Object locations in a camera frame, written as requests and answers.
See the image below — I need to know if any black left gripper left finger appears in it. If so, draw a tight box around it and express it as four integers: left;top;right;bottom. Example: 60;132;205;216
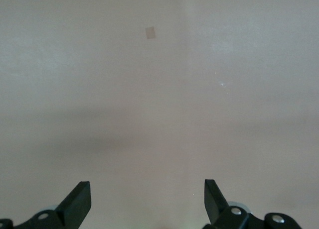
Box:
0;181;92;229

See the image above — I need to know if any small brown tape patch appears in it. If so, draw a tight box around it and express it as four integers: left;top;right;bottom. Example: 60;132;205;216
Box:
145;26;157;40

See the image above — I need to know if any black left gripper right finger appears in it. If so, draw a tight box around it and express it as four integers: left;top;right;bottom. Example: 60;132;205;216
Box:
203;179;302;229

